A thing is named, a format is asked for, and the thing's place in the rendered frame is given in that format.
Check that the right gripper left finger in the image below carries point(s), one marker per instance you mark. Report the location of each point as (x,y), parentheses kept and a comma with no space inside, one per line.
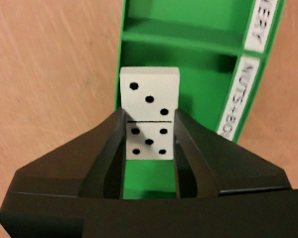
(79,166)

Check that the white domino with black pips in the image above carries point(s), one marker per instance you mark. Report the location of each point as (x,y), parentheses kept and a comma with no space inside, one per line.
(149,96)

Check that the green three-compartment sorting bin rack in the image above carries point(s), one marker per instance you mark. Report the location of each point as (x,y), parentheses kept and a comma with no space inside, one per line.
(217,86)

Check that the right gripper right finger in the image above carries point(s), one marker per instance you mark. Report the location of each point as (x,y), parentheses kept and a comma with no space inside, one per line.
(221,166)

